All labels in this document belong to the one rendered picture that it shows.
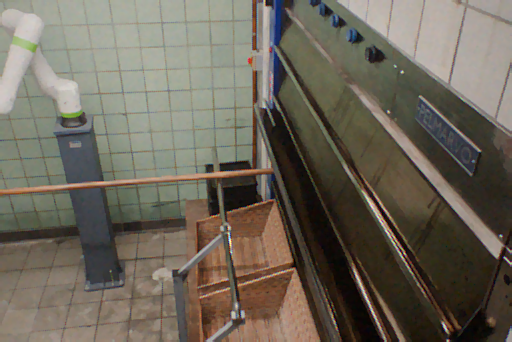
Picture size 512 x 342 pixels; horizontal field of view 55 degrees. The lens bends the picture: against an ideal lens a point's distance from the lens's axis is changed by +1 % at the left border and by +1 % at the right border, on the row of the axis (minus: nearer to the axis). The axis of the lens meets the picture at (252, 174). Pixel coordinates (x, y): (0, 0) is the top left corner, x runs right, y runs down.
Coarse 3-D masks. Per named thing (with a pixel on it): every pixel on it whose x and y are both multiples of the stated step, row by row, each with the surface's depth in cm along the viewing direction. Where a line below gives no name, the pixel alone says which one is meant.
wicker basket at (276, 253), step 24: (216, 216) 283; (240, 216) 286; (240, 240) 291; (264, 240) 289; (216, 264) 273; (240, 264) 274; (264, 264) 273; (288, 264) 237; (216, 288) 240; (264, 288) 244
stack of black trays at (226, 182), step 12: (228, 168) 303; (240, 168) 303; (228, 180) 291; (240, 180) 291; (252, 180) 291; (216, 192) 285; (228, 192) 286; (240, 192) 288; (252, 192) 289; (216, 204) 288; (228, 204) 291; (240, 204) 292; (252, 204) 292; (216, 228) 298
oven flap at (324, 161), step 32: (288, 96) 237; (288, 128) 220; (320, 160) 184; (320, 192) 175; (352, 192) 155; (352, 224) 151; (352, 256) 146; (384, 256) 131; (384, 288) 128; (384, 320) 125; (416, 320) 113
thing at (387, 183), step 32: (288, 32) 230; (288, 64) 215; (320, 64) 182; (320, 96) 175; (352, 96) 151; (352, 128) 146; (352, 160) 141; (384, 160) 125; (384, 192) 122; (416, 192) 110; (384, 224) 116; (416, 224) 107; (448, 224) 98; (416, 256) 105; (448, 256) 96; (480, 256) 88; (416, 288) 99; (448, 288) 94; (480, 288) 86; (448, 320) 92
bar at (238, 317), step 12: (216, 156) 259; (216, 168) 248; (216, 180) 239; (228, 228) 206; (216, 240) 208; (228, 240) 199; (204, 252) 210; (228, 252) 192; (192, 264) 213; (228, 264) 187; (180, 276) 214; (180, 288) 217; (180, 300) 221; (180, 312) 225; (240, 312) 166; (180, 324) 229; (228, 324) 168; (240, 324) 166; (180, 336) 233; (216, 336) 169
